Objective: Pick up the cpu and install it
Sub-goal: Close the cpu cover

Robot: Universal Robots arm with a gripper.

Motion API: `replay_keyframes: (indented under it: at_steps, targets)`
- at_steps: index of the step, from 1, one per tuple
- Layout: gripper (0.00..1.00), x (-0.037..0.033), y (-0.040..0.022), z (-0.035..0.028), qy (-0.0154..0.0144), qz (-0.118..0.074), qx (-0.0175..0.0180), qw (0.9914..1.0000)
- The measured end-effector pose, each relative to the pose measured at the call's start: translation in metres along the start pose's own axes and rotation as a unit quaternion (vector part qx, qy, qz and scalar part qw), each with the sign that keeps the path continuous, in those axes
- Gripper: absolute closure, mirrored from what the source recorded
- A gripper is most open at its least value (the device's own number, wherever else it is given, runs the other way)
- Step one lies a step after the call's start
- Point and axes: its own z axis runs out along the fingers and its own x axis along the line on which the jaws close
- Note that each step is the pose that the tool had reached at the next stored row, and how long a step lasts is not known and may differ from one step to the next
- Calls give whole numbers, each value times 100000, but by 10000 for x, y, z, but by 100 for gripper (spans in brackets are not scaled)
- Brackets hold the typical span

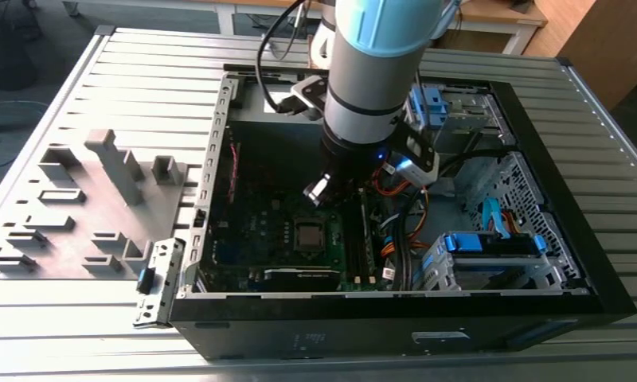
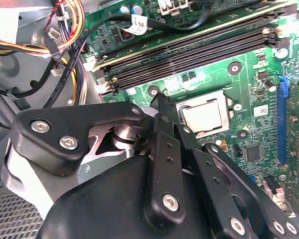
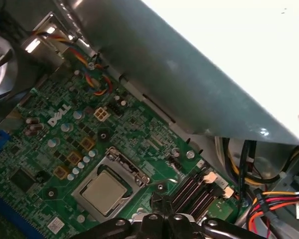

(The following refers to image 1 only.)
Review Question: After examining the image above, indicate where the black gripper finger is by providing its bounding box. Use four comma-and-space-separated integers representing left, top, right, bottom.
302, 174, 352, 208

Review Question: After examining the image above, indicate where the silver CPU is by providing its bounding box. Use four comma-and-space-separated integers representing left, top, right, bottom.
296, 226, 325, 250

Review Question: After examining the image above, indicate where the CPU socket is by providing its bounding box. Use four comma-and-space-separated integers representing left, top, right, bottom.
290, 216, 332, 258

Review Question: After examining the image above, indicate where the green motherboard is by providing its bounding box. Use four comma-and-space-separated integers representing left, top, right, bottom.
198, 174, 400, 294

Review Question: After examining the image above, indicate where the blue disk bay latch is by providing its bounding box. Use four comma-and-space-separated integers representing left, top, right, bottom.
409, 85, 452, 131

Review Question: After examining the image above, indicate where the black graphics card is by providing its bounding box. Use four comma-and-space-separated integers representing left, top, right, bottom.
246, 266, 344, 294

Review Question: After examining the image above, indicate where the white power supply label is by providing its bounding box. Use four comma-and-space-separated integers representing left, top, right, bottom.
264, 91, 298, 115

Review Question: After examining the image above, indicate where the tall silver disk bay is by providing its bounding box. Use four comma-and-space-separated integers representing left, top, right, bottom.
403, 81, 516, 192

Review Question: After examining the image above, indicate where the grey power supply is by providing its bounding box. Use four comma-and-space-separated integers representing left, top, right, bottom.
226, 84, 330, 125

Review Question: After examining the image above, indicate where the hard disk in blue carrier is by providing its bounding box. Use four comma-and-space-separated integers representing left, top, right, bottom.
443, 232, 549, 256

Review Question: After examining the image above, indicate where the black PC case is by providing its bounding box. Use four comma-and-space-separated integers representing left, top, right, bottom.
166, 63, 637, 363

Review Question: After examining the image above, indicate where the low silver disk bay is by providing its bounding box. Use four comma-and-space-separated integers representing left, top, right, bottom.
411, 232, 567, 294

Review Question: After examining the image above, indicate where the grey parts rack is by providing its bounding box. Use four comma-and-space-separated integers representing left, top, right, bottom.
0, 127, 202, 282

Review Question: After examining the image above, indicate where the wooden desk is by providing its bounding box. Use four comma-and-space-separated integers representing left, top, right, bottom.
61, 0, 551, 56

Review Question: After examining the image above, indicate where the wooden cabinet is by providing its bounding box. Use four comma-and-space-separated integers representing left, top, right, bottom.
523, 0, 637, 111

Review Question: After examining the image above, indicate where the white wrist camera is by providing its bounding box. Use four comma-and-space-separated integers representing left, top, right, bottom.
289, 76, 332, 120
387, 119, 441, 186

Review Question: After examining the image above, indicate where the orange wire bundle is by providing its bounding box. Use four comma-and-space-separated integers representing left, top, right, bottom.
373, 181, 431, 259

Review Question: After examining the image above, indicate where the black cable bundle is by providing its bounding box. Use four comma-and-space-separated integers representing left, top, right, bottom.
395, 149, 516, 291

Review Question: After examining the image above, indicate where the light blue data wire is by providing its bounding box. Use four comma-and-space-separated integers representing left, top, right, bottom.
483, 197, 515, 240

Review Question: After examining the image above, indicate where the black camera cable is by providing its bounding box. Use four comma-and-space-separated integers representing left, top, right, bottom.
257, 0, 309, 119

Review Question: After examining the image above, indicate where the red yellow power wire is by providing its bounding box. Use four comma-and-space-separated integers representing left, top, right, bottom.
501, 210, 531, 236

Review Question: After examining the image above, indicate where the silver card bracket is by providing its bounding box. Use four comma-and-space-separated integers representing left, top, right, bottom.
132, 237, 188, 330

